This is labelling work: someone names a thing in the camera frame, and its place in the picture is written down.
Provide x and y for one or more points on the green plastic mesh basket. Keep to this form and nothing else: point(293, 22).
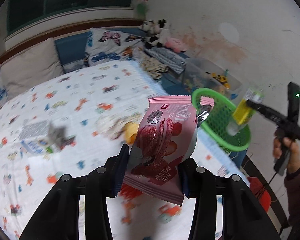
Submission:
point(219, 117)

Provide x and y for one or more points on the blue headboard cushion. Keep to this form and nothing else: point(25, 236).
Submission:
point(71, 51)

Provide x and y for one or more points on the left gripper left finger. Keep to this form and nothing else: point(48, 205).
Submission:
point(57, 215)

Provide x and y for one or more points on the clear plastic storage bin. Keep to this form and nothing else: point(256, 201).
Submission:
point(202, 73)

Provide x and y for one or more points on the blue white patterned cloth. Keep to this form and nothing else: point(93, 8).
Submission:
point(169, 58)

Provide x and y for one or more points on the grey pillow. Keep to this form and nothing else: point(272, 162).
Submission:
point(31, 68)

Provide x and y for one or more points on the pink plush toy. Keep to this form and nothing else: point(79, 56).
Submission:
point(175, 45)

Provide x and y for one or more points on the orange peel piece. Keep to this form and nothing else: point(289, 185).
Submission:
point(130, 132)

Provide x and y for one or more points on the red stool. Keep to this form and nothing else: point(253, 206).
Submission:
point(260, 193)

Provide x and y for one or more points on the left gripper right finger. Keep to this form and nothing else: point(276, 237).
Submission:
point(243, 215)

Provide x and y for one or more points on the right hand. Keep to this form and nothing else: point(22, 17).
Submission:
point(294, 160)

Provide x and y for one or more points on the white milk carton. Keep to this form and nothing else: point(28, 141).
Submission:
point(44, 137)

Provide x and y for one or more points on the beige patterned clothing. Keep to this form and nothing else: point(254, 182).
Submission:
point(154, 68)

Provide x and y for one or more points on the cartoon print bed sheet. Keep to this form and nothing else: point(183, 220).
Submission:
point(76, 100)

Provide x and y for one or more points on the pink wafer snack packet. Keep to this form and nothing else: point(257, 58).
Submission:
point(167, 136)

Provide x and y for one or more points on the crumpled white paper tissue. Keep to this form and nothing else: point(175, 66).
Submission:
point(112, 126)

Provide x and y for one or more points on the black white cow plush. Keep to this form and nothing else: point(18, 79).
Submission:
point(158, 33)

